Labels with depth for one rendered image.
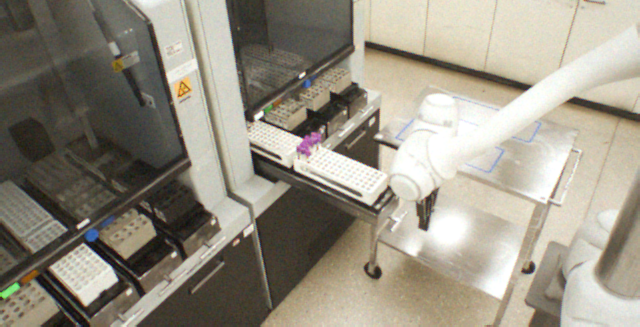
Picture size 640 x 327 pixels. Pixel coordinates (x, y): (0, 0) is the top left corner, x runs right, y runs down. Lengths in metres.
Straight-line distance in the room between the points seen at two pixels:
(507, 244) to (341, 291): 0.76
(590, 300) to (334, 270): 1.37
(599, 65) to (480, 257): 1.18
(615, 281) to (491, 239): 1.06
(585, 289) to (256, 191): 1.00
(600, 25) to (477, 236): 1.81
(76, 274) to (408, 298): 1.40
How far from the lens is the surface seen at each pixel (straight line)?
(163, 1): 1.18
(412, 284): 2.21
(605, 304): 1.10
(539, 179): 1.56
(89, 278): 1.31
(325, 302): 2.14
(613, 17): 3.37
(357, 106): 1.88
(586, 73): 0.99
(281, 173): 1.53
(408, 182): 0.96
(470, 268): 1.95
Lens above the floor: 1.79
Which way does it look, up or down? 37 degrees down
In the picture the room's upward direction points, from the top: 3 degrees counter-clockwise
